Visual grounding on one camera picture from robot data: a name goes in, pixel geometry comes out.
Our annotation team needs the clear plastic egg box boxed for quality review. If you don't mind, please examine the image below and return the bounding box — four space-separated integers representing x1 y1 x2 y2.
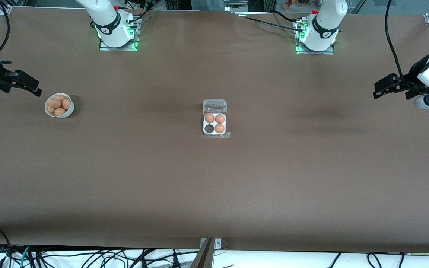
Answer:
201 99 231 139

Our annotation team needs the white round bowl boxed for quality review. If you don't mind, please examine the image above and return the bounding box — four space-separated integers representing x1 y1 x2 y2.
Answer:
44 93 74 119

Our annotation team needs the orange background clutter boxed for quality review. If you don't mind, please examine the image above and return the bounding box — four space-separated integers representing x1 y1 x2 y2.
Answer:
283 0 312 9

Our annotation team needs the dark metal strut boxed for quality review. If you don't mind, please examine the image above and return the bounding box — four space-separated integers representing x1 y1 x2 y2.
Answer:
190 238 215 268

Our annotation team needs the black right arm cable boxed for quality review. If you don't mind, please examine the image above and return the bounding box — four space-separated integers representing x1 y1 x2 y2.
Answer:
0 4 10 56

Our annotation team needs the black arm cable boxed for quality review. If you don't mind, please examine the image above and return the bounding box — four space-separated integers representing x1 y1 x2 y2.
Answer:
0 4 10 56
385 0 410 84

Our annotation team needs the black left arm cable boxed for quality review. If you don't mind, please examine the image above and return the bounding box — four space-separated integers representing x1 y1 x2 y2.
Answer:
385 0 410 84

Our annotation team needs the teal cable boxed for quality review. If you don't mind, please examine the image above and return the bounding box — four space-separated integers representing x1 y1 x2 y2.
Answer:
20 245 32 268

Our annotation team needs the small metal table bracket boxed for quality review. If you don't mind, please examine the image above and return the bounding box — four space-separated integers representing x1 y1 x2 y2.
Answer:
200 237 222 250

